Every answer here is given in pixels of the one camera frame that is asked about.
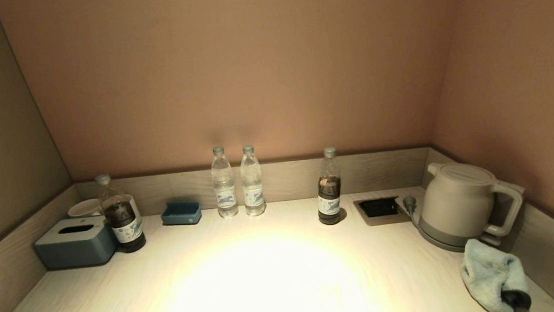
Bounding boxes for light blue cleaning cloth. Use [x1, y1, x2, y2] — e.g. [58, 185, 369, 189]
[458, 234, 533, 312]

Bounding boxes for grey kettle base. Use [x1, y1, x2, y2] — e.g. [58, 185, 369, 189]
[416, 222, 502, 256]

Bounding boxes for white electric kettle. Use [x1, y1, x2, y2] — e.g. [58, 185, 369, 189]
[414, 155, 528, 252]

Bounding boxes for grey kettle power plug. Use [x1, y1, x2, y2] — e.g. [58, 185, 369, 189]
[402, 194, 422, 228]

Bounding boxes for recessed black table socket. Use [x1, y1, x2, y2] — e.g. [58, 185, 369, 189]
[353, 194, 410, 228]

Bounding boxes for dark drink bottle, nearly full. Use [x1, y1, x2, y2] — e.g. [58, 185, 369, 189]
[313, 146, 346, 226]

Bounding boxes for clear water bottle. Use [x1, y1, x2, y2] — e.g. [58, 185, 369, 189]
[238, 144, 268, 218]
[209, 145, 239, 219]

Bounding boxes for small blue plastic tray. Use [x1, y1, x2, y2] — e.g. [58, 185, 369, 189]
[160, 199, 203, 228]

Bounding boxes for white ceramic cup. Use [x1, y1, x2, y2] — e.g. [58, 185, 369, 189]
[125, 193, 142, 225]
[66, 198, 103, 219]

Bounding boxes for dark drink bottle, half full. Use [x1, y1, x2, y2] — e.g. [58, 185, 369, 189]
[94, 171, 147, 256]

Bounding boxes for blue-grey tissue box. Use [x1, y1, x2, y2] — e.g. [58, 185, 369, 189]
[31, 214, 119, 271]

